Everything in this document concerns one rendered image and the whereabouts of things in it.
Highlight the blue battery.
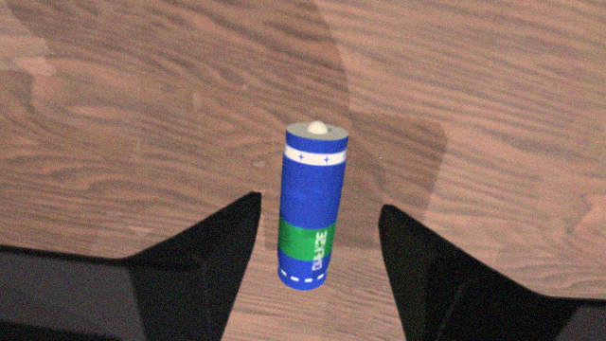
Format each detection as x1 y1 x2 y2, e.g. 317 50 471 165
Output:
277 120 348 291

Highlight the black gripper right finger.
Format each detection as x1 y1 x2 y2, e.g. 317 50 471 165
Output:
378 205 606 341

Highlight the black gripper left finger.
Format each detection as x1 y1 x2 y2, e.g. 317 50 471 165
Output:
0 191 261 341

